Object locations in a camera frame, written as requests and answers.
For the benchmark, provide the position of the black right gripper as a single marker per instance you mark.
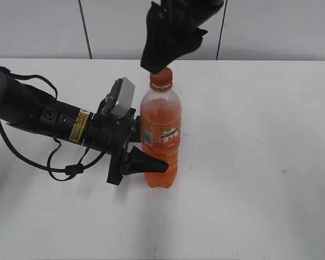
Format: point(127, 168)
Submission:
point(174, 27)

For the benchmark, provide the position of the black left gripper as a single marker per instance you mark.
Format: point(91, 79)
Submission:
point(110, 135)

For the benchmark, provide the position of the orange bottle cap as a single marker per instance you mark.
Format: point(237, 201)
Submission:
point(163, 81)

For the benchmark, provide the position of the orange Mirinda soda bottle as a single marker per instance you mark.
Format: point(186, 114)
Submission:
point(161, 113)

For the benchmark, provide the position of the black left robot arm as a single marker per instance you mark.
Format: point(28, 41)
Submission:
point(27, 108)

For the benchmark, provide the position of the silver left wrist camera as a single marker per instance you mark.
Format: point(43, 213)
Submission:
point(119, 100)

